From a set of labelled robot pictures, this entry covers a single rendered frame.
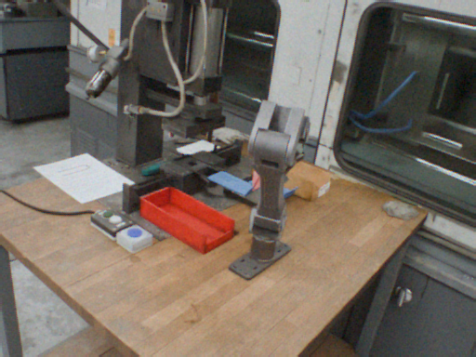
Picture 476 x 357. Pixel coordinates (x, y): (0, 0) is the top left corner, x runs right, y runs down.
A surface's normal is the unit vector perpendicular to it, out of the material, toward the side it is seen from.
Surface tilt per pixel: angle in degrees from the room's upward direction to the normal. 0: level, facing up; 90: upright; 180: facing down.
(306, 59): 90
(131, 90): 90
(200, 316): 0
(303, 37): 90
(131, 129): 90
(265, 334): 0
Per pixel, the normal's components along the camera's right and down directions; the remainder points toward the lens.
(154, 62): -0.62, 0.27
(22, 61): 0.74, 0.37
